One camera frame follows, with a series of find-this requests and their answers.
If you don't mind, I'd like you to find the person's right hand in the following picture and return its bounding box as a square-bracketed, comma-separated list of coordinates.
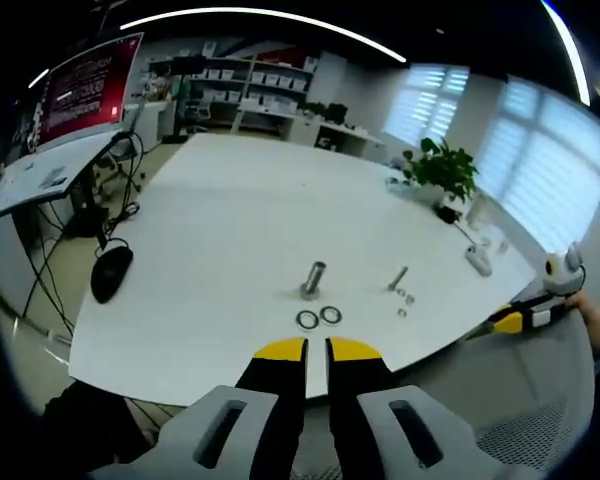
[563, 290, 592, 314]

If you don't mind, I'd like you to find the black cloth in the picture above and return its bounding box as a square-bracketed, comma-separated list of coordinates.
[39, 379, 154, 474]

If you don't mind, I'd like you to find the thick threaded stud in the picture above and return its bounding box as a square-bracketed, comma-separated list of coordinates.
[298, 260, 328, 302]

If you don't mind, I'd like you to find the black computer mouse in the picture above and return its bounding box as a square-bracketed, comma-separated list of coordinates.
[90, 245, 135, 305]

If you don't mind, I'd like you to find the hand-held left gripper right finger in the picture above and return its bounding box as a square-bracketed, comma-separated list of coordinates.
[324, 337, 519, 480]

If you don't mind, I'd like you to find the large red display screen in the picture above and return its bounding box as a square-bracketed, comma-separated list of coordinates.
[33, 32, 145, 149]

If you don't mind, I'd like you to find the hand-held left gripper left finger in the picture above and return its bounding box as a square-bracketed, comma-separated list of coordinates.
[90, 337, 310, 480]

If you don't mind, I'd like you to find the white storage shelf unit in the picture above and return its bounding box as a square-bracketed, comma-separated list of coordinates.
[147, 49, 316, 144]

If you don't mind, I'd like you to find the potted green plant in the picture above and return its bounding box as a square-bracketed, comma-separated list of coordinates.
[402, 137, 480, 210]

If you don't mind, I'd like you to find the white side desk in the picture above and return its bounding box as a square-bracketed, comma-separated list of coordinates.
[0, 130, 131, 221]

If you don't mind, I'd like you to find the black mouse cable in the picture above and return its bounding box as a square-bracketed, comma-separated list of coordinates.
[93, 130, 145, 259]

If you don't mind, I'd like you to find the thin metal bolt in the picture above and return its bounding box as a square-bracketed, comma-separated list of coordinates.
[386, 266, 410, 292]

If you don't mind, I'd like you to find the grey mesh office chair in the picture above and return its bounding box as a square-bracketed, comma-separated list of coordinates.
[289, 304, 597, 480]

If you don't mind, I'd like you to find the white adapter on table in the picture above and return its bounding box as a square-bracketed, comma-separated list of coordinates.
[464, 244, 494, 277]

